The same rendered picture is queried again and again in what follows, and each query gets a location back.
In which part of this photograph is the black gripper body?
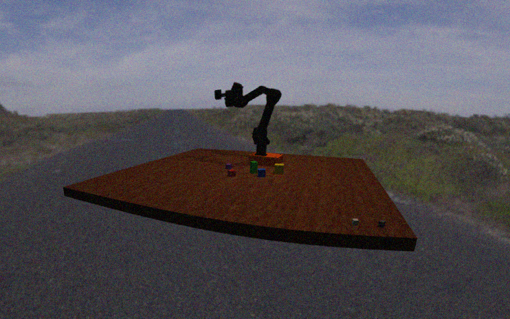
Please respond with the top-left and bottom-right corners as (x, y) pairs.
(214, 89), (243, 101)

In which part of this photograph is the yellow block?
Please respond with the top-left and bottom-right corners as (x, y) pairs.
(274, 164), (284, 175)

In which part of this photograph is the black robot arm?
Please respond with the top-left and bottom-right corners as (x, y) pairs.
(224, 82), (282, 156)

